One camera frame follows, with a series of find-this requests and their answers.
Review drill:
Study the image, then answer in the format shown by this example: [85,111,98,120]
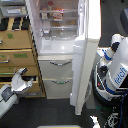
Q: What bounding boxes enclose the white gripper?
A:
[11,68,34,95]

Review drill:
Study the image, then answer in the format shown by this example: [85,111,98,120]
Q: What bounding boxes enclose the white fridge door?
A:
[70,0,101,115]

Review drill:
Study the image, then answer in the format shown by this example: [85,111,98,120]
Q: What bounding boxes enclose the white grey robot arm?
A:
[0,68,33,118]

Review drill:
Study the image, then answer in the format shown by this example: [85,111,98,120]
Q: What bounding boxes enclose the wooden drawer cabinet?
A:
[0,17,45,97]

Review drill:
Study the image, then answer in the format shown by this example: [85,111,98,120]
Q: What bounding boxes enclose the white refrigerator body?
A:
[25,0,79,99]

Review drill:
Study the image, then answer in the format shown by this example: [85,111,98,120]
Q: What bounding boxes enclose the grey box on cabinet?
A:
[0,6,27,17]

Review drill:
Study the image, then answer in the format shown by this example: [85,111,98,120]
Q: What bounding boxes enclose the food items on shelf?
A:
[39,0,77,27]

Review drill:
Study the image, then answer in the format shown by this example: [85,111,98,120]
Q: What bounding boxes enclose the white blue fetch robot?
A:
[93,34,128,106]

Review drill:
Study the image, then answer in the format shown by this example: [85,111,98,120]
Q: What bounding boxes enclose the lower fridge drawer handle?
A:
[52,80,69,84]

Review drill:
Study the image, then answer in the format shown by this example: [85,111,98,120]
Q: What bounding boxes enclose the fridge drawer handle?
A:
[52,80,69,84]
[50,61,71,66]

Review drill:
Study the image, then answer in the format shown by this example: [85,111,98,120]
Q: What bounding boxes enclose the upper fridge drawer handle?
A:
[50,61,71,66]

